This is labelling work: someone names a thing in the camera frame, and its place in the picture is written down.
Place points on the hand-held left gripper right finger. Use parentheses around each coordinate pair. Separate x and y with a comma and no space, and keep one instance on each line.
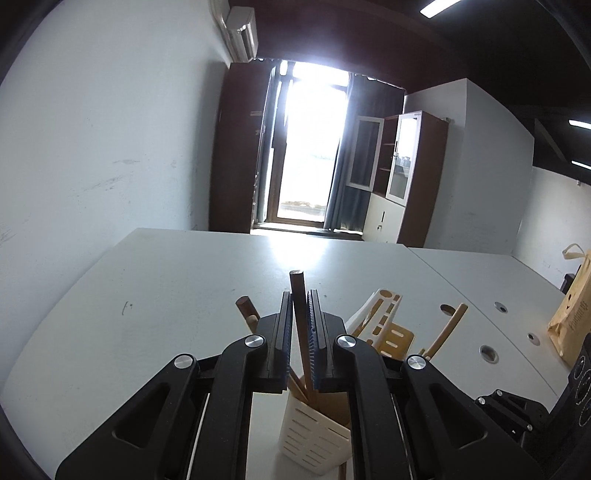
(315,350)

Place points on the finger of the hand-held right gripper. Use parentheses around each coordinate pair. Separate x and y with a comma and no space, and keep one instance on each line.
(512,408)

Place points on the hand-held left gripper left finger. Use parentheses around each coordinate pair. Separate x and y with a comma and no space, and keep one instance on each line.
(284,350)

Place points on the dark brown single chopstick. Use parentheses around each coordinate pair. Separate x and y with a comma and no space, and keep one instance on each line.
(298,300)

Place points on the cream plastic utensil holder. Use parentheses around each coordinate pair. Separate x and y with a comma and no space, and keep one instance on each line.
(309,438)

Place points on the brown paper bag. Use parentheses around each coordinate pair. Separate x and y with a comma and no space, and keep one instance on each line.
(570,323)

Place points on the brown glass-door cabinet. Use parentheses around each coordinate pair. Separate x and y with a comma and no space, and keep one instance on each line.
(415,184)

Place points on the bright glass balcony door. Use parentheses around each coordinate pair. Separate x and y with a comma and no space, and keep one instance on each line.
(309,147)

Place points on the dark wooden wardrobe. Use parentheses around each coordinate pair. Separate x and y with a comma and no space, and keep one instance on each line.
(238,147)

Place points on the ceiling tube light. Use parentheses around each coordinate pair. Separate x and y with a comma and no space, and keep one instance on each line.
(439,7)
(581,164)
(580,123)

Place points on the white air conditioner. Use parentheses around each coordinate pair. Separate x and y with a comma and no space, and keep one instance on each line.
(241,32)

